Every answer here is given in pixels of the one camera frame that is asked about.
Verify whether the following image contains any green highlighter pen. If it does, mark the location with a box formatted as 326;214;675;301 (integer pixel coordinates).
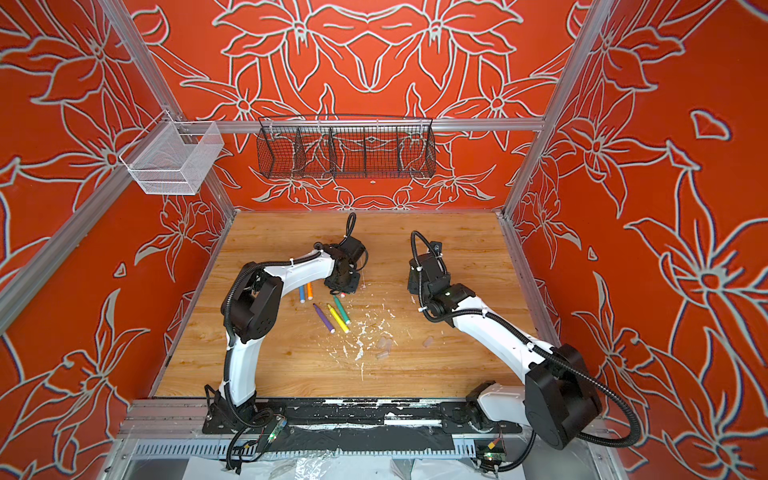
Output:
333;296;350;325

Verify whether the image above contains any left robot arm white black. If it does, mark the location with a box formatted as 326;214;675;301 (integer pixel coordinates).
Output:
203;236;367;434

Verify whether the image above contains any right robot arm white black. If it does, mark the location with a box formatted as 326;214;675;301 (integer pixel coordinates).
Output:
408;231;642;450

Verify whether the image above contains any yellow highlighter pen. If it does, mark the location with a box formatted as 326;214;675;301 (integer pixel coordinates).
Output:
327;304;349;334

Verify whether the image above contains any purple highlighter pen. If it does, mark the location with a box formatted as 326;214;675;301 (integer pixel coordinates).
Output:
312;303;336;334

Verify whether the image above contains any white mesh basket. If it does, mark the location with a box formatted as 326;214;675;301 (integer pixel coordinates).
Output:
119;121;224;196

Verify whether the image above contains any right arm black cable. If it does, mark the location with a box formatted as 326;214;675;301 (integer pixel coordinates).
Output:
409;230;642;449

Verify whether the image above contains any black wire basket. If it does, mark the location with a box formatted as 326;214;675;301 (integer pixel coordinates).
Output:
256;116;437;180

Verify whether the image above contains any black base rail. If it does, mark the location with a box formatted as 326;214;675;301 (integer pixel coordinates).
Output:
202;398;523;434

